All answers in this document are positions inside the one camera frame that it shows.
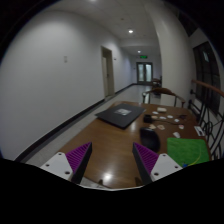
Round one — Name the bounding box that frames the black flat laptop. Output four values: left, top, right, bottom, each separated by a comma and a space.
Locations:
96, 103, 145, 129

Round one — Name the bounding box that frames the small black box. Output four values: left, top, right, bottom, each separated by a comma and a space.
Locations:
143, 114, 152, 123

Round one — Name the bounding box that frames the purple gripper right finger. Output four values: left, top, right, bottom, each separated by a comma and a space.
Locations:
132, 142, 184, 186

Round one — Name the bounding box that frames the side door in wall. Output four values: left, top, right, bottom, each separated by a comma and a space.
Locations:
101, 47, 114, 97

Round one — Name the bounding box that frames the wooden handrail with railing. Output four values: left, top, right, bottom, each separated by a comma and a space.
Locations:
188, 80, 224, 160

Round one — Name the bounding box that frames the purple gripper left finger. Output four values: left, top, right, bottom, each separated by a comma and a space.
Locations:
40, 141, 93, 185

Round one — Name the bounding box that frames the green mouse pad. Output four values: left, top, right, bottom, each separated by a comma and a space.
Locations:
167, 138, 209, 166

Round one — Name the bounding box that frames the double glass door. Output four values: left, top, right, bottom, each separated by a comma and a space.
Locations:
137, 62, 153, 85

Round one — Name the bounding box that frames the black computer mouse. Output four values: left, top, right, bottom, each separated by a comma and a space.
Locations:
140, 127, 160, 152

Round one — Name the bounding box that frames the white card on table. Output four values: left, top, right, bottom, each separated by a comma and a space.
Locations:
157, 107, 167, 113

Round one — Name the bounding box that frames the wooden chair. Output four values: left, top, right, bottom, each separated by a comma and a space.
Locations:
142, 87, 185, 107

